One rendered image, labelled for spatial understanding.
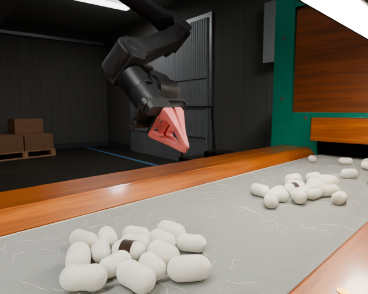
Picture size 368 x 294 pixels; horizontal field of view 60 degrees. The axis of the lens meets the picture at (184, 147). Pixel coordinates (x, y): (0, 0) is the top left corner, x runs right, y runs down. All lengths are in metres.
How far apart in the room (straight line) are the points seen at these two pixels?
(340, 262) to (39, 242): 0.30
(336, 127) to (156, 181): 0.61
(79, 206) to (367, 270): 0.35
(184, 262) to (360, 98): 0.86
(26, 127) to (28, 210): 6.31
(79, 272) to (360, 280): 0.21
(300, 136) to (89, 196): 0.79
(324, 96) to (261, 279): 0.85
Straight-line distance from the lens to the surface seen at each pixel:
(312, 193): 0.54
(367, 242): 0.34
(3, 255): 0.38
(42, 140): 6.47
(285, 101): 1.13
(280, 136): 1.14
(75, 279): 0.28
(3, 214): 0.44
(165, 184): 0.56
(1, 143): 6.20
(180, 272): 0.28
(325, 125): 1.01
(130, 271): 0.27
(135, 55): 0.64
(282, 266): 0.33
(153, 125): 0.56
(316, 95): 1.10
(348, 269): 0.28
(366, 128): 0.98
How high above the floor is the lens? 0.89
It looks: 7 degrees down
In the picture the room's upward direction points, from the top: straight up
